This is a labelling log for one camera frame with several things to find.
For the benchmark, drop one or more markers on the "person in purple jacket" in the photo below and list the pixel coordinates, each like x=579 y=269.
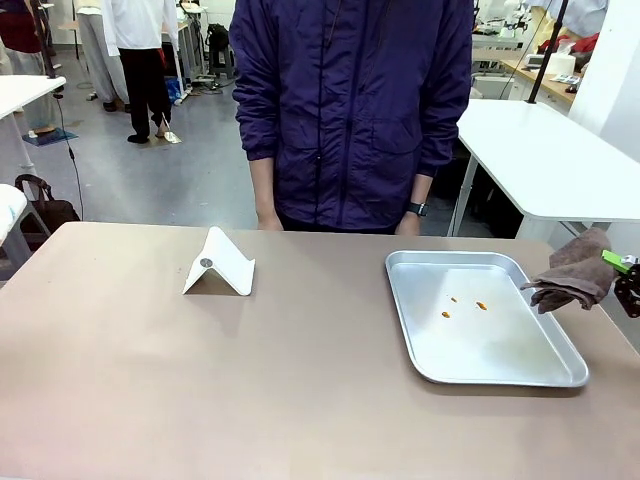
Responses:
x=350 y=110

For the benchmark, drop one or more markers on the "brown towel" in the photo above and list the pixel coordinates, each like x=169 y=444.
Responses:
x=575 y=275

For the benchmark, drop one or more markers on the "white folded stand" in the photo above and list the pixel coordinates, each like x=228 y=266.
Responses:
x=227 y=272

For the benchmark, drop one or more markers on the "red cloth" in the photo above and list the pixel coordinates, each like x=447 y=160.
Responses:
x=586 y=44

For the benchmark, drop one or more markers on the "large white table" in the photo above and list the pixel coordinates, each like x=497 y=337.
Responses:
x=545 y=155

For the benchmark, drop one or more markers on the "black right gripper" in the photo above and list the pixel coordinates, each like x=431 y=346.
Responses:
x=630 y=292

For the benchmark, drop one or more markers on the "brown leather bag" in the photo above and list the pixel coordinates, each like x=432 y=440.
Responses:
x=52 y=210

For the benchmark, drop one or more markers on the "blue floor mat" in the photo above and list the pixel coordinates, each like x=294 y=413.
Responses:
x=50 y=136

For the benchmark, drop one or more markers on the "person in dark red top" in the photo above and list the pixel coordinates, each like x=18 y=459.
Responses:
x=20 y=25

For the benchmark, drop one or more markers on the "person in grey trousers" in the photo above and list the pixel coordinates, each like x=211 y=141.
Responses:
x=95 y=50

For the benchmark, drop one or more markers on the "white stool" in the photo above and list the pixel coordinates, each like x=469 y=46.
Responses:
x=12 y=210

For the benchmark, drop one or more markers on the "person's right hand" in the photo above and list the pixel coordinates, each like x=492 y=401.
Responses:
x=270 y=222

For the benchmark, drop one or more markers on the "small white table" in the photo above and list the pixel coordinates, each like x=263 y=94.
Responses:
x=20 y=92

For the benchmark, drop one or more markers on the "wooden workbench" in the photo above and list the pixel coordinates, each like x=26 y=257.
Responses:
x=540 y=82

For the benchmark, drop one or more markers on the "person's right forearm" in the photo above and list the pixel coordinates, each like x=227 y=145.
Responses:
x=264 y=187

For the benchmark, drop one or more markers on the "round metal disc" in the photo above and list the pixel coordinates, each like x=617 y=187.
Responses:
x=206 y=262

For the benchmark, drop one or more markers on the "silver metal baking tray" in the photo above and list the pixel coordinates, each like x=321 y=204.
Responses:
x=490 y=340

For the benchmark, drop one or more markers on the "person's left forearm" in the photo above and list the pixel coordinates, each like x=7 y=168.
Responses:
x=421 y=189

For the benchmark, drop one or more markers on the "person in black trousers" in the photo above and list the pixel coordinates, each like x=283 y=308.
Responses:
x=142 y=60

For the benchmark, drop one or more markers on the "person's left hand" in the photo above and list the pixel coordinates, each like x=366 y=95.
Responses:
x=409 y=225

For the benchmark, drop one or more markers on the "black pole on small table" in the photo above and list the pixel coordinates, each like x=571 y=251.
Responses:
x=48 y=45

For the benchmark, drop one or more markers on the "black pole on large table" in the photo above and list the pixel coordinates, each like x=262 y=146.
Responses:
x=547 y=50

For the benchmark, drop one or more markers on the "blue bag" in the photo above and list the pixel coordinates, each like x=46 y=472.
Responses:
x=175 y=91

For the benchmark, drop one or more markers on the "black wrist watch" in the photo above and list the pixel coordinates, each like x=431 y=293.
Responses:
x=418 y=209

